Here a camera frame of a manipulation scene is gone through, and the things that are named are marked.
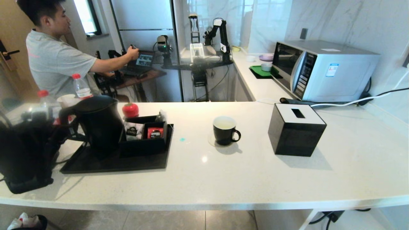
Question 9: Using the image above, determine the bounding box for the silver microwave oven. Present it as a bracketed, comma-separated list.
[270, 40, 381, 103]

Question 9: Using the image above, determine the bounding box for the red package with white label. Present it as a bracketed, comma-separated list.
[147, 127, 164, 139]

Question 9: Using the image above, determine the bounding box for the black ladder-shaped frame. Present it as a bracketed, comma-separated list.
[189, 13, 201, 43]

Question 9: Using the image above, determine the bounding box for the clear water bottle red cap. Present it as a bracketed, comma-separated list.
[72, 73, 93, 99]
[37, 90, 63, 126]

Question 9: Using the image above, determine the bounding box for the black sachet organizer box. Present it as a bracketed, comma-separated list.
[118, 116, 168, 156]

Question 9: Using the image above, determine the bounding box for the white Chali tea packet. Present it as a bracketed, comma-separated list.
[124, 122, 144, 141]

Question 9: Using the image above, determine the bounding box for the black trash bin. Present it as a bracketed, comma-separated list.
[6, 212, 48, 230]

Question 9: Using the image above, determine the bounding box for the black looped power cable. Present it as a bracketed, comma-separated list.
[308, 209, 373, 230]

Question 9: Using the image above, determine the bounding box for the person in grey t-shirt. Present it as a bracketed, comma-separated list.
[16, 0, 140, 99]

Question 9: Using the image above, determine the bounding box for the grey kitchen base cabinet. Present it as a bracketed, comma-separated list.
[235, 65, 256, 102]

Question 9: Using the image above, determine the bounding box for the black tissue box white lid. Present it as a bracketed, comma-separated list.
[268, 103, 327, 157]

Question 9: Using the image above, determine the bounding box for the white plastic holder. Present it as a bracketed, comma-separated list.
[190, 43, 205, 63]

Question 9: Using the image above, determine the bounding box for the clear round coaster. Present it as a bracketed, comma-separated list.
[207, 130, 235, 148]

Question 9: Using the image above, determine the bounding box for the black electric kettle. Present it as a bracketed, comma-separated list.
[59, 95, 124, 154]

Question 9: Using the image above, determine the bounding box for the window with dark frame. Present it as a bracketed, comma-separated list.
[73, 0, 103, 37]

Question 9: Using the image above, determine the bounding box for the green cutting board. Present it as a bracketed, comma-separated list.
[249, 65, 283, 80]

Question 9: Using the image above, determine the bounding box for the brown wooden desk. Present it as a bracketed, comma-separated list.
[96, 69, 167, 103]

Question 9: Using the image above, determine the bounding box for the black laptop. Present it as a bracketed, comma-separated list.
[123, 50, 156, 77]

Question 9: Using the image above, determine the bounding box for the black teleoperation controller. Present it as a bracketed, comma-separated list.
[95, 50, 130, 95]

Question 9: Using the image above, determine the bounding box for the black rectangular serving tray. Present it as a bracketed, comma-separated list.
[60, 124, 174, 174]

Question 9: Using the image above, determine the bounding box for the black door handle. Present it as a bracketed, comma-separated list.
[0, 39, 20, 61]

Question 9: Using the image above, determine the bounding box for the black camera on stand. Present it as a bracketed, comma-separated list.
[157, 35, 173, 67]

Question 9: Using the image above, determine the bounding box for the black microwave power cable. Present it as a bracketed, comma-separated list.
[361, 77, 409, 100]

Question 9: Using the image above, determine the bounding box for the black ceramic mug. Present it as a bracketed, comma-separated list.
[213, 116, 241, 146]

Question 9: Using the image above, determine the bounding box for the white power cable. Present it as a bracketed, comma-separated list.
[310, 69, 409, 108]

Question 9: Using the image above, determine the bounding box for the red toy tomato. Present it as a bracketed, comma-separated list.
[122, 103, 140, 119]

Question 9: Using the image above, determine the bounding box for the black round stand table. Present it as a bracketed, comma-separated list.
[161, 59, 234, 103]

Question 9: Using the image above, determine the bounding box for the silver refrigerator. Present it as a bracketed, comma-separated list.
[109, 0, 184, 103]

